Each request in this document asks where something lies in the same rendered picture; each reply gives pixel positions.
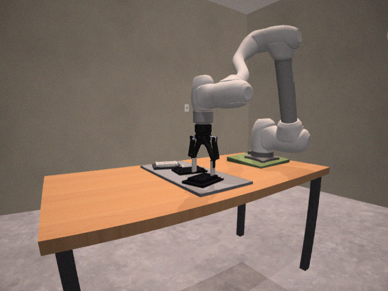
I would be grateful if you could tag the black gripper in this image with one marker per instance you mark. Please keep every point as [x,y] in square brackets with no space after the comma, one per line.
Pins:
[203,136]

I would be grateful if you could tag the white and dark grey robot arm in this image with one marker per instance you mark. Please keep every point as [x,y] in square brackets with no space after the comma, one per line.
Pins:
[235,91]

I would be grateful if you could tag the black well plate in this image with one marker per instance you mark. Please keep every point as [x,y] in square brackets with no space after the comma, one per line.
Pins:
[202,177]

